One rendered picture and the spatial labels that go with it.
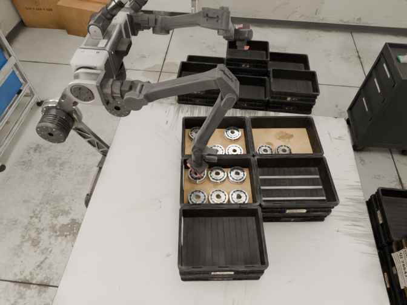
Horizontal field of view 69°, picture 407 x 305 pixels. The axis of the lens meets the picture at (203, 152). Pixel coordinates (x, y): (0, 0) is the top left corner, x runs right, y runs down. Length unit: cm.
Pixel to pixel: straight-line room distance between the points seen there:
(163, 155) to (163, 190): 25
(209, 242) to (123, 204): 57
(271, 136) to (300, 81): 108
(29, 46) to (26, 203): 231
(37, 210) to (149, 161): 124
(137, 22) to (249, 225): 115
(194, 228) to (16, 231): 166
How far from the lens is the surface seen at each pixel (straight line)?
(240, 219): 157
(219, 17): 135
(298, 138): 193
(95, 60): 129
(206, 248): 150
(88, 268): 170
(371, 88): 297
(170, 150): 195
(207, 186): 164
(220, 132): 187
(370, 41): 470
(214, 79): 107
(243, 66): 291
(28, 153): 321
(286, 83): 283
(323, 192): 176
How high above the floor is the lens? 226
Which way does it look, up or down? 54 degrees down
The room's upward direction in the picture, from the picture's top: 1 degrees clockwise
